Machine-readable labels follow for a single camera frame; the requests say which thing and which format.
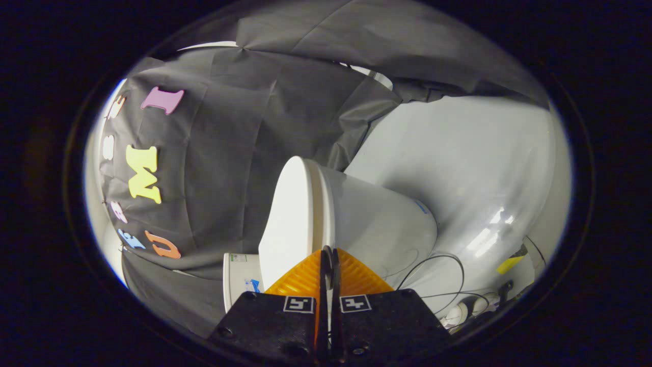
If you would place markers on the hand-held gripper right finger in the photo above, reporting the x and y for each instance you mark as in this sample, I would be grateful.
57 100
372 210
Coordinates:
392 326

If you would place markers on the white toilet lid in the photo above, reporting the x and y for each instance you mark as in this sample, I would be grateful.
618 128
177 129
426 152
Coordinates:
288 219

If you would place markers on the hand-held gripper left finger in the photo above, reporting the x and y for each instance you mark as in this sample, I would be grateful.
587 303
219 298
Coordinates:
265 326

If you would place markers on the white toilet bowl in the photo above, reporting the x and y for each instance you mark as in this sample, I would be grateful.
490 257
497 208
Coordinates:
377 219

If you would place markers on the black backdrop cloth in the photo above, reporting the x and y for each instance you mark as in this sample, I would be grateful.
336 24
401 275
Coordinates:
224 153

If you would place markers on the white toilet tank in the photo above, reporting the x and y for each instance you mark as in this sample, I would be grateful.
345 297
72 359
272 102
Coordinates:
239 280

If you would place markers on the yellow tape strip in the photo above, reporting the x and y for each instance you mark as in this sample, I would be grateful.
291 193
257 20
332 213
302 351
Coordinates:
509 265

